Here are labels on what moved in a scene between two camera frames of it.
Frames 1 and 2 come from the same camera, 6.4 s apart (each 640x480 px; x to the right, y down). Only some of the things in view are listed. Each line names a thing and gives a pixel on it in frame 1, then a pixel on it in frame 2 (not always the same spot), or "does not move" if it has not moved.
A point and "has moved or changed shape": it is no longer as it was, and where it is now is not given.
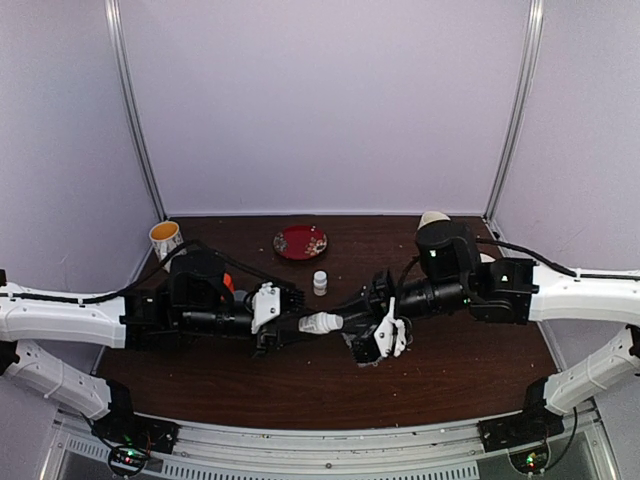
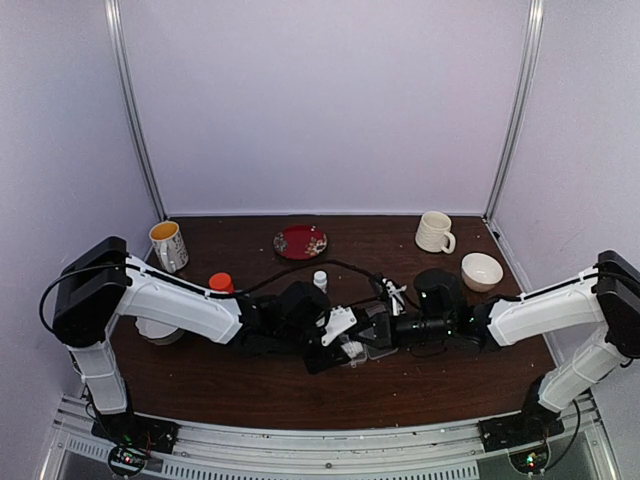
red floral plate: x=300 y=242 does not move
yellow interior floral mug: x=165 y=237 does not move
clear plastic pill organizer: x=364 y=364 has moved or changed shape
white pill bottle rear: x=320 y=283 does not move
